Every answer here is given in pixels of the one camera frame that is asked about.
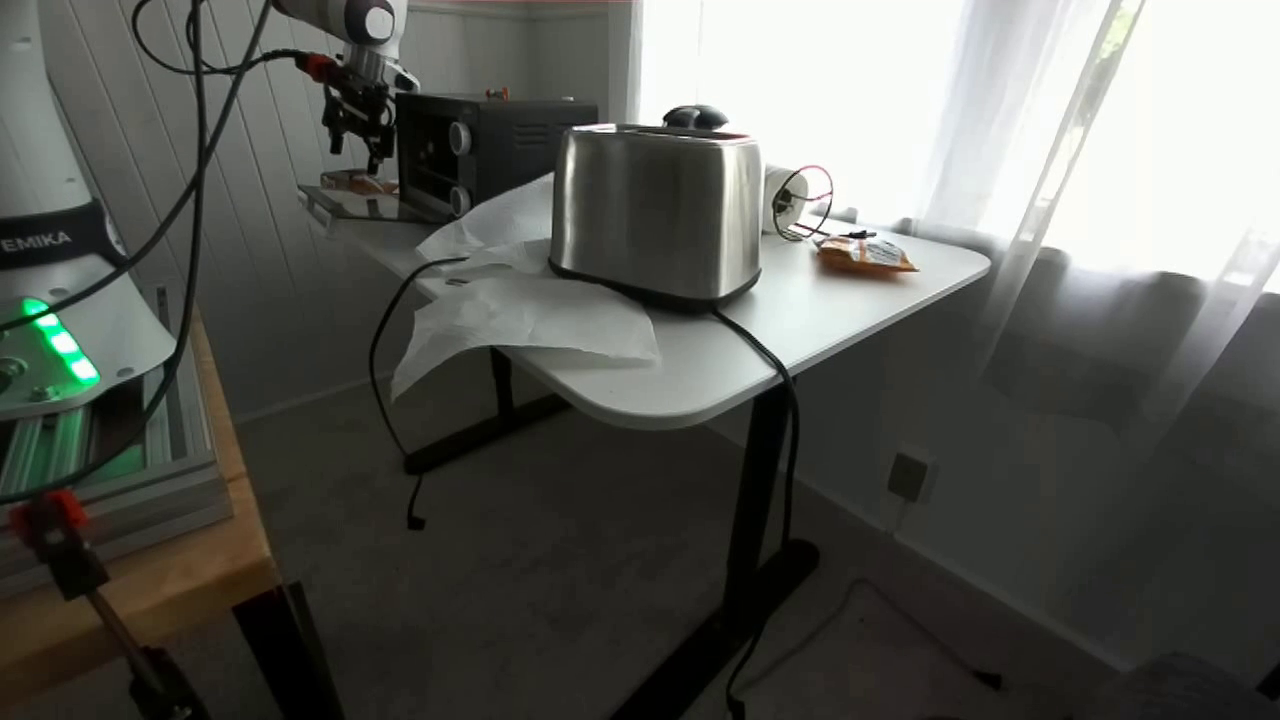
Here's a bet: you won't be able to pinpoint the white paper towel sheet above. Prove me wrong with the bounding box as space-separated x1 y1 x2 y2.
391 175 660 396

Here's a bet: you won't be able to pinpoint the orange snack packet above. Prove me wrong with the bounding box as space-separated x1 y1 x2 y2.
815 241 910 280

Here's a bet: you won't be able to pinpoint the white franka robot arm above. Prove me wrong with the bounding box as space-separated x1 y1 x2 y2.
0 0 414 420

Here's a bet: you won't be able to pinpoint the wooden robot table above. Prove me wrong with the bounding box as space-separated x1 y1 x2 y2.
0 331 345 720

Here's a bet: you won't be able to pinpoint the black toaster oven microwave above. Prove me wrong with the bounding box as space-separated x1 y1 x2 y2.
295 89 602 227

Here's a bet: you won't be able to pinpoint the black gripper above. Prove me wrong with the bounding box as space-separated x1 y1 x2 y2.
321 59 414 172

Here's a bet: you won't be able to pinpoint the white sheer curtain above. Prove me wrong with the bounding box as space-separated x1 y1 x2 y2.
636 0 1280 434

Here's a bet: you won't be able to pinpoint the white desk black legs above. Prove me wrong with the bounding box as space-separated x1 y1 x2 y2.
324 212 997 720

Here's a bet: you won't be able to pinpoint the black power cable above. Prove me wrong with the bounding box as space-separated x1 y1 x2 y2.
363 250 470 535

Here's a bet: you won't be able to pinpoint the stainless steel toaster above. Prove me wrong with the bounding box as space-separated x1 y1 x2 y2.
548 124 765 307

